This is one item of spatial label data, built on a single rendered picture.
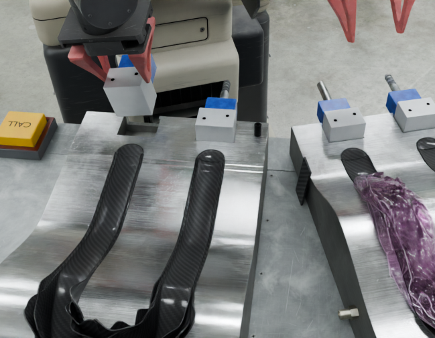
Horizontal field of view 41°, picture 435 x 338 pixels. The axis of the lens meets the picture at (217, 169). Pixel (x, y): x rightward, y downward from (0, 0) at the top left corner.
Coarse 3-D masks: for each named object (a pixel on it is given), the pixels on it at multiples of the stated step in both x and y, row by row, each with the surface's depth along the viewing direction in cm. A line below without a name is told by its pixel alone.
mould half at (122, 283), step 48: (96, 144) 78; (144, 144) 78; (192, 144) 77; (240, 144) 77; (96, 192) 73; (144, 192) 72; (240, 192) 72; (48, 240) 67; (144, 240) 67; (240, 240) 67; (0, 288) 57; (96, 288) 57; (144, 288) 57; (240, 288) 58; (0, 336) 54; (192, 336) 53; (240, 336) 54
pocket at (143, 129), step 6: (126, 120) 83; (120, 126) 81; (126, 126) 83; (132, 126) 83; (138, 126) 83; (144, 126) 83; (150, 126) 83; (156, 126) 83; (120, 132) 81; (126, 132) 84; (132, 132) 84; (138, 132) 84; (144, 132) 84; (150, 132) 84
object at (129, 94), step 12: (120, 60) 78; (108, 72) 75; (120, 72) 74; (132, 72) 74; (108, 84) 73; (120, 84) 73; (132, 84) 72; (144, 84) 74; (108, 96) 74; (120, 96) 74; (132, 96) 74; (144, 96) 74; (156, 96) 78; (120, 108) 76; (132, 108) 76; (144, 108) 75
